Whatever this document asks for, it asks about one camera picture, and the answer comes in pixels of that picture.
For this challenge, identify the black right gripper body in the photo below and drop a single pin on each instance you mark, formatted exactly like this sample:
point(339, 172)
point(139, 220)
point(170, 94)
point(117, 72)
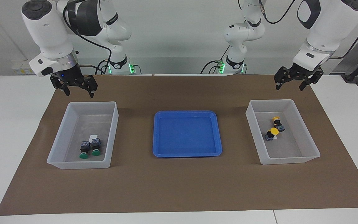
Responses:
point(71, 77)

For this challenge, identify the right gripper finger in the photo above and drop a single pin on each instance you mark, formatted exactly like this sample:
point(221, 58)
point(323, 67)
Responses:
point(91, 91)
point(66, 90)

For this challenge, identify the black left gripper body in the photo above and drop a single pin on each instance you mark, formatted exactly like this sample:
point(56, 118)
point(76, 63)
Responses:
point(297, 73)

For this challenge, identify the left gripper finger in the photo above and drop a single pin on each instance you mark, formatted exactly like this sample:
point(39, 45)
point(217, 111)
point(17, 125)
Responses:
point(304, 85)
point(279, 86)

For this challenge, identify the small-capped yellow push button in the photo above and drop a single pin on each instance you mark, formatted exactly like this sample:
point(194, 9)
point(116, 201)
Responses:
point(279, 125)

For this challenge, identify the large-capped yellow push button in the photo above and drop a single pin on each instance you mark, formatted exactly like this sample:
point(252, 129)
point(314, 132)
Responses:
point(273, 131)

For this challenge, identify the green push button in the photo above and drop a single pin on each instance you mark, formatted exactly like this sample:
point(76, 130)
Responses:
point(95, 146)
point(84, 149)

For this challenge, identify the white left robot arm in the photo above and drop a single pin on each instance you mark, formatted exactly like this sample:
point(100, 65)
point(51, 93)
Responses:
point(325, 28)

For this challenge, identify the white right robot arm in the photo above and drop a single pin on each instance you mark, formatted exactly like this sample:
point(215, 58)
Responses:
point(48, 31)

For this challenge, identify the translucent plastic box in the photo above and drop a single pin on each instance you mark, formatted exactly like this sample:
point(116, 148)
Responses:
point(70, 137)
point(291, 149)

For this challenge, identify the blue plastic tray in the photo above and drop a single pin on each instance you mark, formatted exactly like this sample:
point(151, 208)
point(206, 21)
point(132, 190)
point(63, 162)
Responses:
point(186, 133)

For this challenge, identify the brown table mat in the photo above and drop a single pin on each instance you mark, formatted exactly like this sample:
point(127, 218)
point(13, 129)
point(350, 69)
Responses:
point(179, 186)

